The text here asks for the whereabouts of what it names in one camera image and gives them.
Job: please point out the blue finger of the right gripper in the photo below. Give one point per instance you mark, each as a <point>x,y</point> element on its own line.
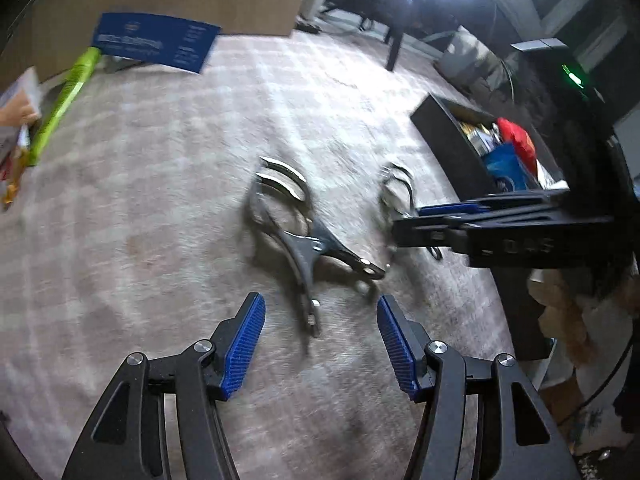
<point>458,208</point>
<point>437,230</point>

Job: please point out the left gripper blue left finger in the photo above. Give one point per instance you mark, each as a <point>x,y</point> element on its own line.
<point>125,435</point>

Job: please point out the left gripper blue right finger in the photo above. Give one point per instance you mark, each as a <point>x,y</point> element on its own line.
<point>516,437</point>

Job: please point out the metal spring clamp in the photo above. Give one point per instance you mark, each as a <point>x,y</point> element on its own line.
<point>303,251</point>
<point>397,200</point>

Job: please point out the person's hand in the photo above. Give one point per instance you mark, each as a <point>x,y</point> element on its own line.
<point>566,313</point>

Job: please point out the yellow fruit snack box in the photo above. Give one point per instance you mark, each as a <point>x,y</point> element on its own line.
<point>483,140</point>

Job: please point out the red cloth bag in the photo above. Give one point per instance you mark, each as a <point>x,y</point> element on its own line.
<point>524,146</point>

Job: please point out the black storage tray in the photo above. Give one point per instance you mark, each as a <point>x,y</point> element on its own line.
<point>438,121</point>

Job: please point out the potted green plant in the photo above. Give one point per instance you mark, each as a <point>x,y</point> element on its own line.
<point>467,63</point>

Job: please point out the black power strip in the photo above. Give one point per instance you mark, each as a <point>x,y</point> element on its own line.
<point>307,27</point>

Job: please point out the checkered pink table cloth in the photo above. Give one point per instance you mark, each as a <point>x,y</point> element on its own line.
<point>131,234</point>

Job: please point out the red yellow snack packet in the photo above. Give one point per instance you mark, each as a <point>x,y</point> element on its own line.
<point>12,173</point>

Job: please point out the large brown wooden board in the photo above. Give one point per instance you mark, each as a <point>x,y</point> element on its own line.
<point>53,33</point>

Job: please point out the blue white paper box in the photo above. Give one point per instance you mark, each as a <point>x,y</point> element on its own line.
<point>156,39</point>

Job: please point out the orange cardboard parcel box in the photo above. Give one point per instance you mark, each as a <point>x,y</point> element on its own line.
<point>20,107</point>

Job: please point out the grey foil pouch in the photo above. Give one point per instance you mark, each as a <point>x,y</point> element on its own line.
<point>114,64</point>

